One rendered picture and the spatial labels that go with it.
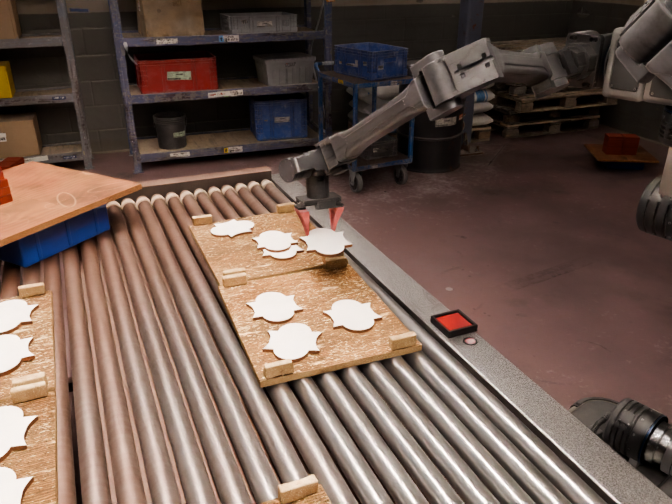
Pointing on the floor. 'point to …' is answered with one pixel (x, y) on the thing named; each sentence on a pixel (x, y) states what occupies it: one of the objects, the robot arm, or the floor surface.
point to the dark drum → (432, 138)
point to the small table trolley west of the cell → (357, 122)
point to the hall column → (471, 25)
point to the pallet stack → (504, 119)
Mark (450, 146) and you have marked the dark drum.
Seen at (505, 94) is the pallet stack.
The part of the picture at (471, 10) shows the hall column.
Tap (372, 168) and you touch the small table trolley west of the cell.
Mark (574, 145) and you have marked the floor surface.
